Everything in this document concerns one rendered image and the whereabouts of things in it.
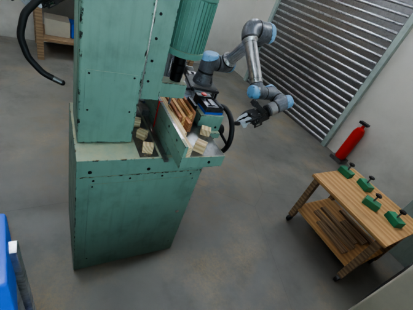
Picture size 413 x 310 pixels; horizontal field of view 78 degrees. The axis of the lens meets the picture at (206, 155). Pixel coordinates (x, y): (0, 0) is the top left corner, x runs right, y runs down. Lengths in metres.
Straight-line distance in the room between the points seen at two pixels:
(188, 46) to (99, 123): 0.46
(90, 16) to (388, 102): 3.45
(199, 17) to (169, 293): 1.42
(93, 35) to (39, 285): 1.26
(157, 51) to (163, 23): 0.10
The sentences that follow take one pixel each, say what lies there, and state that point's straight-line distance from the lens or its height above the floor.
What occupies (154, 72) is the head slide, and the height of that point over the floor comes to 1.12.
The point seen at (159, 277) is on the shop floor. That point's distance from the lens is 1.72.
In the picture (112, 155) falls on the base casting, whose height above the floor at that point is 0.80.
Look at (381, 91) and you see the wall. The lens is 3.89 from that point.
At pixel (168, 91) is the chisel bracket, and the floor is 1.03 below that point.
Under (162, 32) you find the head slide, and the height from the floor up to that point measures 1.28.
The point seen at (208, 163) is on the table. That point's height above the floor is 0.86.
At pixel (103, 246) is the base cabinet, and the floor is 0.19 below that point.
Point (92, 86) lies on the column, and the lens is 1.03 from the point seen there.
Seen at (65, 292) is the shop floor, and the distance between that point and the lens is 1.67.
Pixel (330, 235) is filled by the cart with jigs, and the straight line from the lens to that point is 2.31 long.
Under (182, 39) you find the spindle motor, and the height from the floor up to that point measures 1.27.
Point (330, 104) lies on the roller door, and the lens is 4.13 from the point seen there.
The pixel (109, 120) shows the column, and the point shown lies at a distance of 1.12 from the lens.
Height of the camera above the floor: 1.52
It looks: 35 degrees down
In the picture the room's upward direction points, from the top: 22 degrees clockwise
